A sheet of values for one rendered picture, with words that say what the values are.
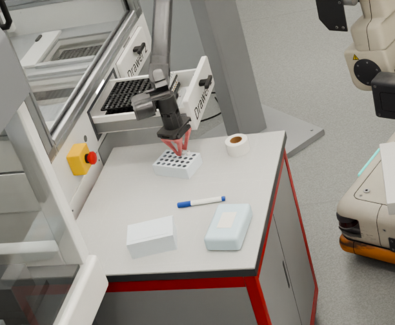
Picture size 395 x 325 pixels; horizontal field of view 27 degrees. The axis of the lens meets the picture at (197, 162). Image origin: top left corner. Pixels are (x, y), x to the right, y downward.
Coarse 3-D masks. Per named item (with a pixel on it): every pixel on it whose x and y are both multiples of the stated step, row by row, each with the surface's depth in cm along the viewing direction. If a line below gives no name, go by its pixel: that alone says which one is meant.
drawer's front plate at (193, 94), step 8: (200, 64) 263; (208, 64) 269; (200, 72) 259; (208, 72) 268; (192, 80) 255; (192, 88) 251; (200, 88) 258; (208, 88) 267; (192, 96) 250; (200, 96) 257; (208, 96) 266; (184, 104) 246; (192, 104) 249; (192, 112) 248; (200, 112) 256; (192, 120) 249; (200, 120) 255; (192, 128) 251
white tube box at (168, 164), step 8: (168, 152) 249; (192, 152) 245; (160, 160) 247; (168, 160) 245; (176, 160) 244; (184, 160) 242; (192, 160) 241; (200, 160) 244; (160, 168) 244; (168, 168) 242; (176, 168) 240; (184, 168) 239; (192, 168) 241; (168, 176) 244; (176, 176) 242; (184, 176) 241
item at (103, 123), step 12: (180, 72) 270; (192, 72) 269; (108, 84) 277; (180, 84) 273; (96, 108) 266; (180, 108) 250; (96, 120) 259; (108, 120) 258; (120, 120) 257; (132, 120) 256; (144, 120) 255; (156, 120) 254; (108, 132) 261
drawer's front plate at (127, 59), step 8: (136, 32) 299; (144, 32) 304; (136, 40) 296; (144, 40) 303; (128, 48) 288; (144, 48) 302; (128, 56) 287; (136, 56) 294; (144, 56) 302; (120, 64) 280; (128, 64) 287; (120, 72) 282; (128, 72) 286; (136, 72) 293
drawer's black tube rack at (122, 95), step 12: (120, 84) 273; (132, 84) 270; (144, 84) 268; (108, 96) 267; (120, 96) 266; (132, 96) 263; (108, 108) 260; (120, 108) 259; (132, 108) 262; (156, 108) 258
